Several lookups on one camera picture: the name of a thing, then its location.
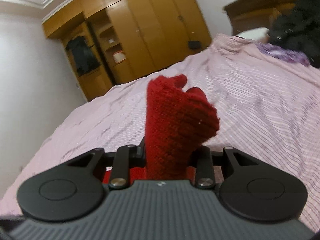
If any small black hanging pouch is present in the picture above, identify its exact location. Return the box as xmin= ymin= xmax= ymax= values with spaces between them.
xmin=188 ymin=40 xmax=202 ymax=50

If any brown wooden wardrobe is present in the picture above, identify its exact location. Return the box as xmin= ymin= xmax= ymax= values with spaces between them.
xmin=43 ymin=0 xmax=212 ymax=100

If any white pink shelf container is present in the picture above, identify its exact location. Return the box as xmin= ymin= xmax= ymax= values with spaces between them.
xmin=112 ymin=50 xmax=126 ymax=64

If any red knitted sweater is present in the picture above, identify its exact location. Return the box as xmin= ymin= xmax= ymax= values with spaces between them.
xmin=102 ymin=74 xmax=221 ymax=183

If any dark wooden headboard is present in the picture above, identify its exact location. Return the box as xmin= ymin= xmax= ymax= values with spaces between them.
xmin=224 ymin=0 xmax=297 ymax=35

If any purple patterned cloth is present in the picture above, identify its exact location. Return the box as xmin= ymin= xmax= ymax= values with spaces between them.
xmin=255 ymin=42 xmax=310 ymax=66

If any pink checked bed sheet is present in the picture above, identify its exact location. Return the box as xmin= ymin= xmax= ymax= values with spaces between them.
xmin=1 ymin=34 xmax=319 ymax=231

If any black clothes pile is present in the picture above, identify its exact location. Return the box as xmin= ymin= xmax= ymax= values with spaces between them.
xmin=268 ymin=0 xmax=319 ymax=68

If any dark hanging garment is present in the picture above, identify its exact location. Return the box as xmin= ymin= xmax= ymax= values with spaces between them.
xmin=65 ymin=36 xmax=100 ymax=76

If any white pillow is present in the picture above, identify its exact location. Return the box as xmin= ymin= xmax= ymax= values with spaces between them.
xmin=236 ymin=27 xmax=269 ymax=43

